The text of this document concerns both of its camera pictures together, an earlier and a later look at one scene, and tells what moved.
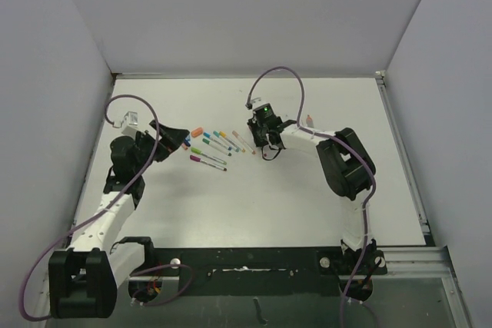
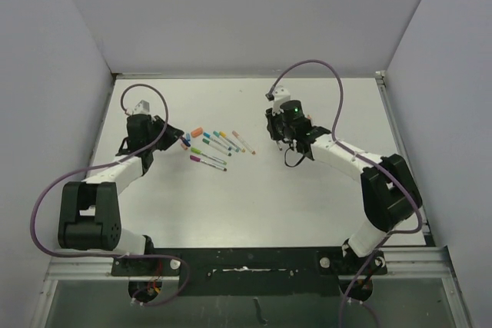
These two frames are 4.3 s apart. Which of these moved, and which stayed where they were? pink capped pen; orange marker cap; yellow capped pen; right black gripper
Moved: right black gripper
Stayed: orange marker cap; yellow capped pen; pink capped pen
